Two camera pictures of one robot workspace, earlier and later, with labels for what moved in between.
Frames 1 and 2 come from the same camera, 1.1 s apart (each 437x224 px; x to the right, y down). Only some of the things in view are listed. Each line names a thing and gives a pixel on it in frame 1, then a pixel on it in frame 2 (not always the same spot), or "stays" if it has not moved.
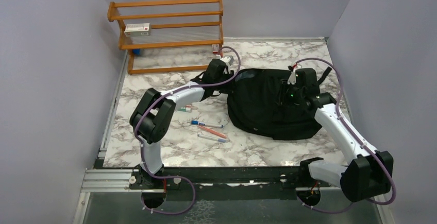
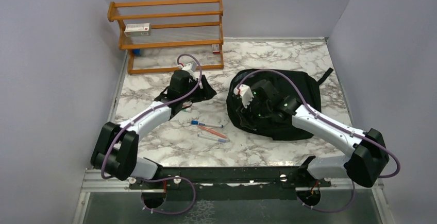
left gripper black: (227, 89) → (205, 93)
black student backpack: (253, 105) stays
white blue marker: (213, 138) stays
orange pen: (212, 132) stays
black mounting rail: (292, 175) stays
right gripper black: (289, 86) → (253, 101)
